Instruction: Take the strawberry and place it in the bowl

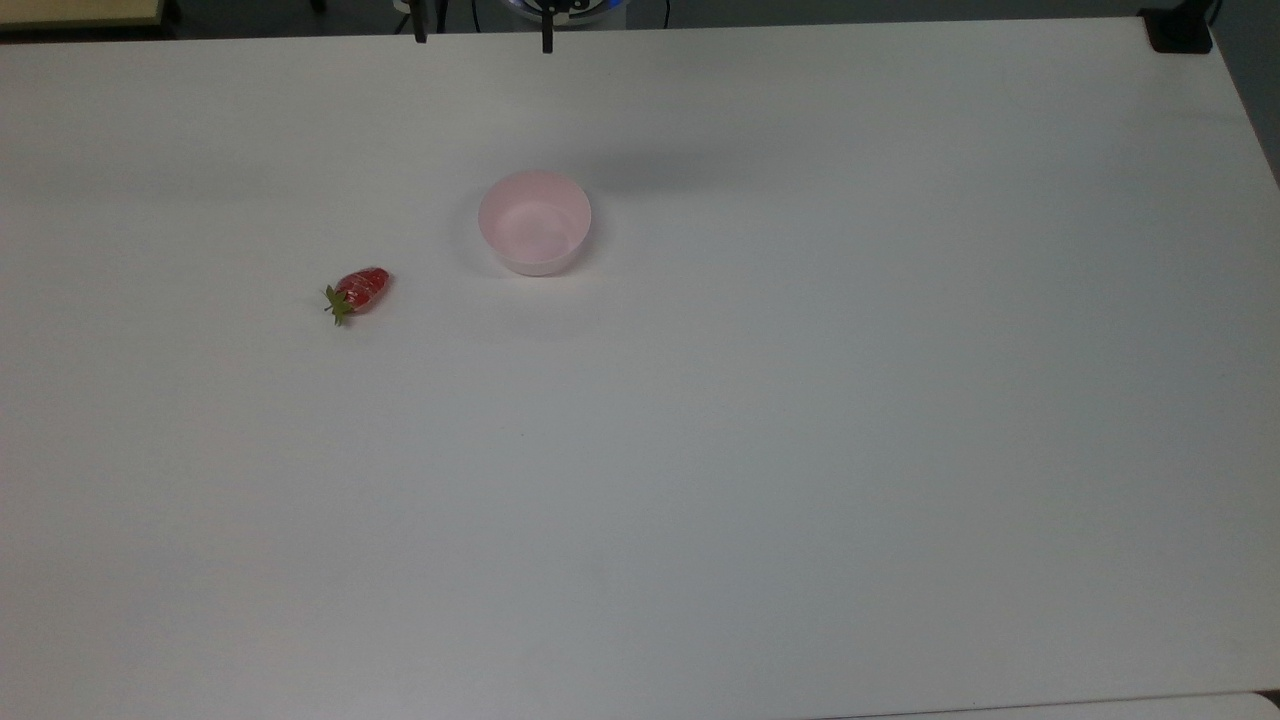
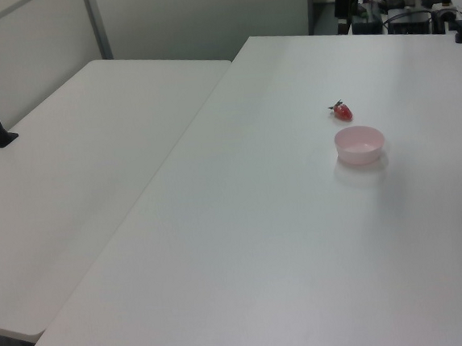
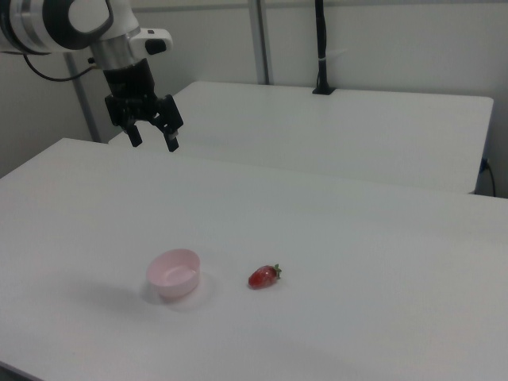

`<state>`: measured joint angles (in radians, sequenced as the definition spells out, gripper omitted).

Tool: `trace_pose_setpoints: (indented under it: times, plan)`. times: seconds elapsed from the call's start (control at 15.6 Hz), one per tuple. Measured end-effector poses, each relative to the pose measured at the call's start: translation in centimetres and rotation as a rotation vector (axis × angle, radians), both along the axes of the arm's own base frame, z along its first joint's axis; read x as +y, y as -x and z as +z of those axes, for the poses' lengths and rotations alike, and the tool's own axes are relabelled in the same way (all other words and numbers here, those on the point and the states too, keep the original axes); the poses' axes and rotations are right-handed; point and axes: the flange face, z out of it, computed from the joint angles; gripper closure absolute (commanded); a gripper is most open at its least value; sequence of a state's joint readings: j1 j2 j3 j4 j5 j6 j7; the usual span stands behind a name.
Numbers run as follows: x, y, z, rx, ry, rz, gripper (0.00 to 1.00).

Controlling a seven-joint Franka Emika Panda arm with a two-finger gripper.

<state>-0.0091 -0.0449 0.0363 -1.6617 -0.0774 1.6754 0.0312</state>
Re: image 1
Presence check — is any red strawberry with green leaves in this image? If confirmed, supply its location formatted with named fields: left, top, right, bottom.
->
left=322, top=266, right=393, bottom=327

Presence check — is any pink plastic bowl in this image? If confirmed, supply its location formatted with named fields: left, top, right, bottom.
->
left=477, top=170, right=593, bottom=278

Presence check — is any light wooden table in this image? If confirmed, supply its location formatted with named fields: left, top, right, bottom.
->
left=0, top=0, right=167, bottom=31

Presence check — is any black camera stand clamp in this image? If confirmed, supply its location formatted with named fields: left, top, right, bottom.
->
left=1138, top=0, right=1217, bottom=55

